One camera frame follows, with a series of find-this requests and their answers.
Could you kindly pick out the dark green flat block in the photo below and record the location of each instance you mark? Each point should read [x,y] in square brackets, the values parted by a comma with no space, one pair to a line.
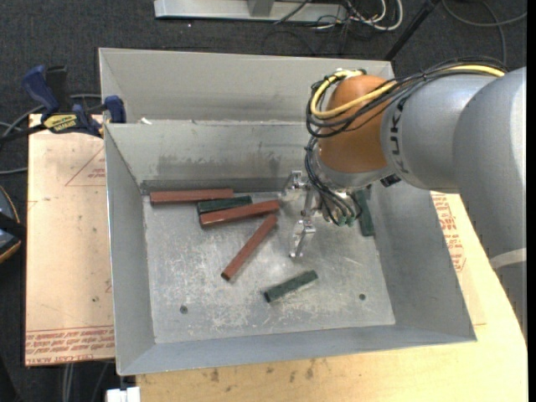
[222,203]
[367,220]
[290,286]

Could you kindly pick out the grey metal bin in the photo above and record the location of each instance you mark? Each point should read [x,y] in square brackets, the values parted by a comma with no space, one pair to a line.
[209,308]

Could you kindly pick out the black cylinder on white bracket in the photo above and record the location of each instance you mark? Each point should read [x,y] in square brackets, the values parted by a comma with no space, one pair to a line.
[389,180]

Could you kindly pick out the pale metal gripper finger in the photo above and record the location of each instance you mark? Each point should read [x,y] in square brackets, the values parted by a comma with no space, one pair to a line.
[296,183]
[302,233]

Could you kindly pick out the red-brown flat block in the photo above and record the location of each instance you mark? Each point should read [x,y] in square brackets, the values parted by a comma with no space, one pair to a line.
[238,213]
[250,246]
[188,196]

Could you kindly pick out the brown cardboard board, red print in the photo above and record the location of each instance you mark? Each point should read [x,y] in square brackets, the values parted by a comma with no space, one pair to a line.
[67,233]

